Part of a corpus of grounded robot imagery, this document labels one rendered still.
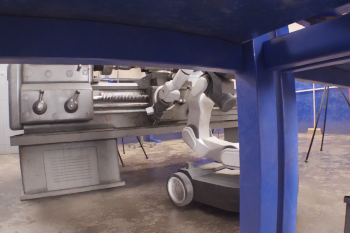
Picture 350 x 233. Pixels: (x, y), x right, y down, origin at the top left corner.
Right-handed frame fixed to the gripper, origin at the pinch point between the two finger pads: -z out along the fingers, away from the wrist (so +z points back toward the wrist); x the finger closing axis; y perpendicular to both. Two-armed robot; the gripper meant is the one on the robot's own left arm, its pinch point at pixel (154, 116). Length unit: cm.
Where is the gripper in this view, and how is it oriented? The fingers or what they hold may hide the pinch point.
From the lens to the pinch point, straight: 157.3
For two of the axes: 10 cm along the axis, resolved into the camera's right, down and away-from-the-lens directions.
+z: 4.8, -5.8, -6.6
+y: -8.1, -0.2, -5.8
